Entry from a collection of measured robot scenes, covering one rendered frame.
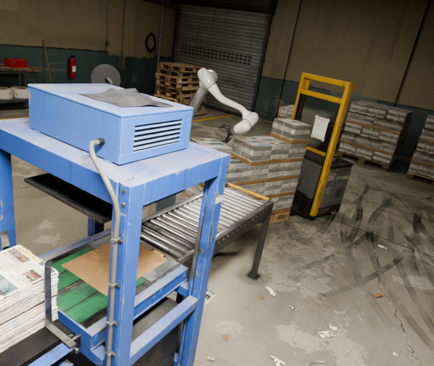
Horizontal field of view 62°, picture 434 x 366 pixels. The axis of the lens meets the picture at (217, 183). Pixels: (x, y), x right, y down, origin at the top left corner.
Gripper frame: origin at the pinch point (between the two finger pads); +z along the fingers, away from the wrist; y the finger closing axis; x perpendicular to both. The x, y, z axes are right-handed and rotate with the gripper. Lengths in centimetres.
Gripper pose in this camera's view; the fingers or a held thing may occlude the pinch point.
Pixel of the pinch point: (220, 134)
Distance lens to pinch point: 365.0
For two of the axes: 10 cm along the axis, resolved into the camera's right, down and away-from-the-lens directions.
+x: 8.0, -1.0, 5.9
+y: 1.3, 9.9, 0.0
